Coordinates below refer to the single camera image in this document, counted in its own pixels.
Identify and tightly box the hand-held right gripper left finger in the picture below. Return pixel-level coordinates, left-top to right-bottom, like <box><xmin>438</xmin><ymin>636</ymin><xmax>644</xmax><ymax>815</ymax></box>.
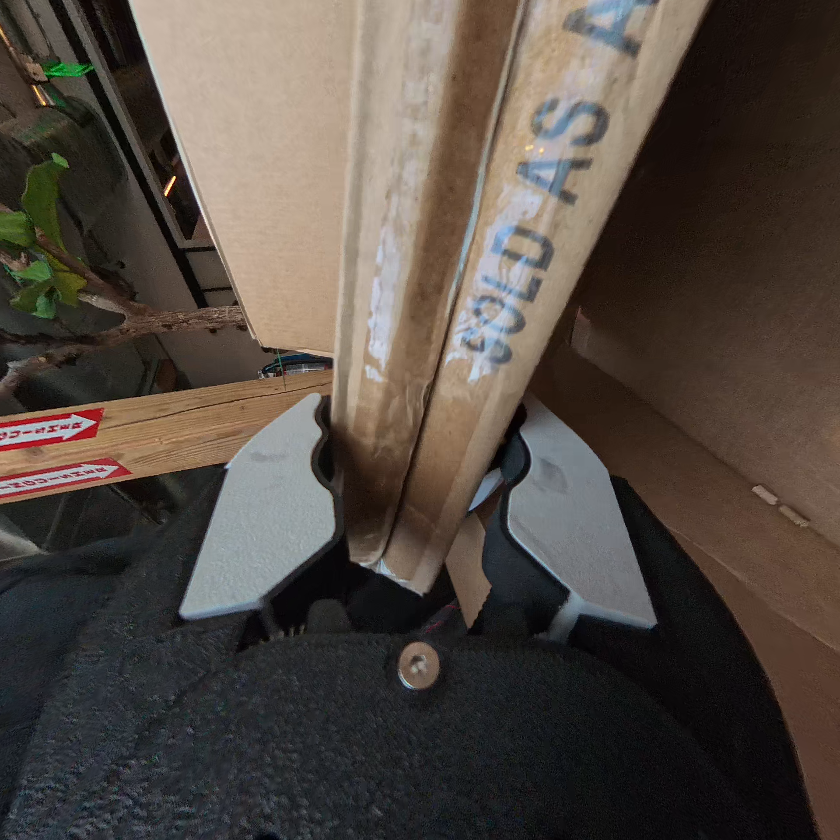
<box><xmin>178</xmin><ymin>392</ymin><xmax>346</xmax><ymax>632</ymax></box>

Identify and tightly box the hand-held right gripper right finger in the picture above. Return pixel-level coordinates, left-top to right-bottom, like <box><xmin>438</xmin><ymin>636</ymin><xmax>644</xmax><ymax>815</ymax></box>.
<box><xmin>469</xmin><ymin>394</ymin><xmax>658</xmax><ymax>644</ymax></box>

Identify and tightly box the brown cardboard box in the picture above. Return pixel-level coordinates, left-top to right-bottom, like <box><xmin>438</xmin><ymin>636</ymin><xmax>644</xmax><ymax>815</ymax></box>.
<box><xmin>128</xmin><ymin>0</ymin><xmax>840</xmax><ymax>840</ymax></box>

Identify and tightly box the wooden beam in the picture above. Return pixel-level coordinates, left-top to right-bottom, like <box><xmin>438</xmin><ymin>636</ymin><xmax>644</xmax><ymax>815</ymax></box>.
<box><xmin>0</xmin><ymin>371</ymin><xmax>334</xmax><ymax>505</ymax></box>

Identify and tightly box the red arrow sticker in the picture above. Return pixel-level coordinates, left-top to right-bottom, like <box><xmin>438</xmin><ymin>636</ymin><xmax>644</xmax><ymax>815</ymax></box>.
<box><xmin>0</xmin><ymin>408</ymin><xmax>106</xmax><ymax>452</ymax></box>
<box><xmin>0</xmin><ymin>457</ymin><xmax>132</xmax><ymax>500</ymax></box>

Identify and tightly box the green leafy plant branch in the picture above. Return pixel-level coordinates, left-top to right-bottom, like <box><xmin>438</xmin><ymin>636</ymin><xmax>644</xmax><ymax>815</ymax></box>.
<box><xmin>0</xmin><ymin>154</ymin><xmax>250</xmax><ymax>398</ymax></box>

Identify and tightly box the black metal frame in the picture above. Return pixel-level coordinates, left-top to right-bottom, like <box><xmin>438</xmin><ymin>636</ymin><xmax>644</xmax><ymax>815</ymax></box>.
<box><xmin>59</xmin><ymin>0</ymin><xmax>242</xmax><ymax>309</ymax></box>

